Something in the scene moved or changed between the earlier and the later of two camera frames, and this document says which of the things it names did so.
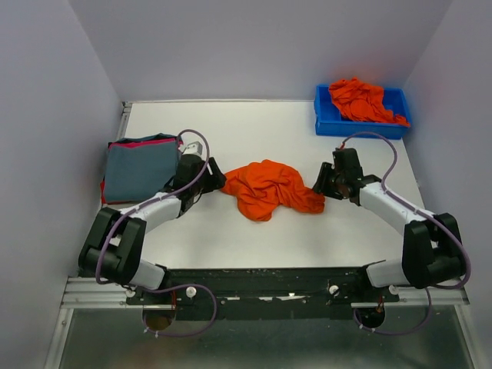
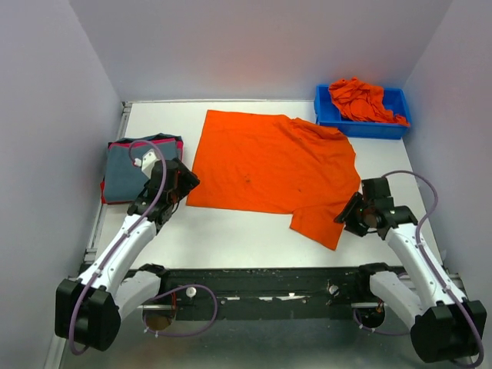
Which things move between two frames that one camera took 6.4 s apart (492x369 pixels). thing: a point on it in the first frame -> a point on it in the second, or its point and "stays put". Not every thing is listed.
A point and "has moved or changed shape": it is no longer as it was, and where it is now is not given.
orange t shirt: x=263 y=185 has moved or changed shape
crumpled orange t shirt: x=359 y=101 stays put
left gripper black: x=217 y=177 -> x=187 y=181
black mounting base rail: x=264 y=294 stays put
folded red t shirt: x=103 y=194 stays put
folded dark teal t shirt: x=154 y=137 stays put
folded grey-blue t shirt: x=140 y=173 stays put
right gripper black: x=320 y=184 -> x=347 y=214
